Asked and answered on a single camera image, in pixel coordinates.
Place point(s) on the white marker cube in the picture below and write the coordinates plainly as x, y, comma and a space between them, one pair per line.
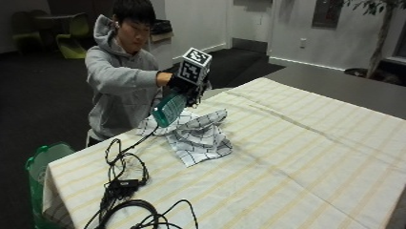
194, 66

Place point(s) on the white black checked cloth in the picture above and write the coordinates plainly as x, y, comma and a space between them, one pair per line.
199, 140

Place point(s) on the the person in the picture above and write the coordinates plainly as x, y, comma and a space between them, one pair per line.
119, 82

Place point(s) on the white earbud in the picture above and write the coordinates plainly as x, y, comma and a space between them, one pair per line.
117, 24

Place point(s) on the cream striped tablecloth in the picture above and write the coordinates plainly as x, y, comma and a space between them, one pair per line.
288, 159

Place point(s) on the black adapter box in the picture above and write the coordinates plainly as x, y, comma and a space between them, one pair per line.
123, 184

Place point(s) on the lime green chair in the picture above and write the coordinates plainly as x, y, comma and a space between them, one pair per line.
74, 44
23, 35

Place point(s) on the dark round table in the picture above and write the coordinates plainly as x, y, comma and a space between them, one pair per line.
53, 22

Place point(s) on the potted indoor tree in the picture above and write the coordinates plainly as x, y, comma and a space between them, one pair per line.
381, 41

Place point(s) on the white wall outlet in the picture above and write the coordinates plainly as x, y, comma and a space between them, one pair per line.
303, 43

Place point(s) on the dark wall panel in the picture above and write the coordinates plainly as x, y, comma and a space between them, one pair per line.
328, 12

